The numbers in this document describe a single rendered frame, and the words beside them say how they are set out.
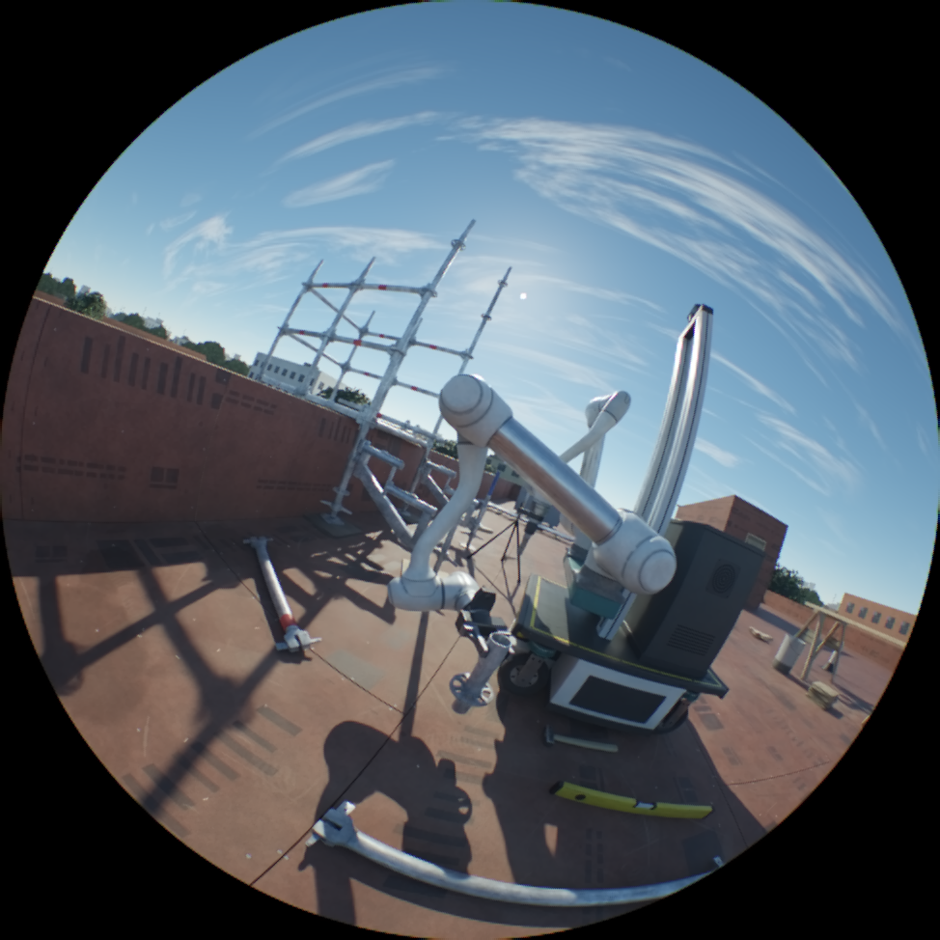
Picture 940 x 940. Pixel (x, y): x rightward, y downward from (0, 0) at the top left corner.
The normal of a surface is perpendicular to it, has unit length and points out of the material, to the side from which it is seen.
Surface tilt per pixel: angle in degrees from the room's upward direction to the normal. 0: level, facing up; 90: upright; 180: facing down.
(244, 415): 90
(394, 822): 0
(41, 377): 90
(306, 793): 0
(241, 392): 90
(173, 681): 0
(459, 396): 88
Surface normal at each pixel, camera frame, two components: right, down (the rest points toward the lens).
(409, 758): 0.38, -0.92
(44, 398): 0.89, 0.37
